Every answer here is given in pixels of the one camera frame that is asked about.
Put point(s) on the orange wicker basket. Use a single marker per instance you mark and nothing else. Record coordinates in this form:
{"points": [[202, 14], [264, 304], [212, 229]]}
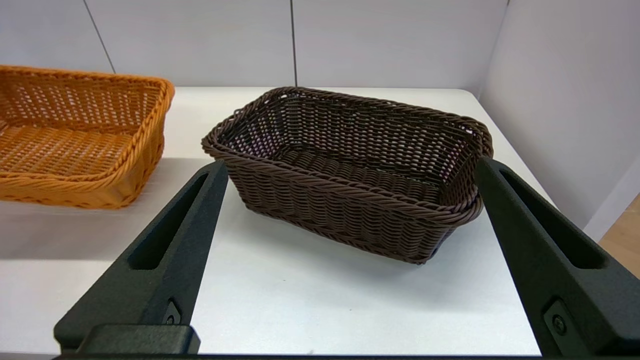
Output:
{"points": [[75, 150]]}

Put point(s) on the dark brown wicker basket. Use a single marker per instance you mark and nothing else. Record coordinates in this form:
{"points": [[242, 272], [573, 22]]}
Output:
{"points": [[325, 210]]}

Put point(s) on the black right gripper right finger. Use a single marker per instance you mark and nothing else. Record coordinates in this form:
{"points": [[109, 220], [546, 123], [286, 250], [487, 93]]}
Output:
{"points": [[590, 305]]}

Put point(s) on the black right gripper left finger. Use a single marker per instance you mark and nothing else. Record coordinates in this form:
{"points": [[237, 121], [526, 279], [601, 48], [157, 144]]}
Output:
{"points": [[150, 295]]}

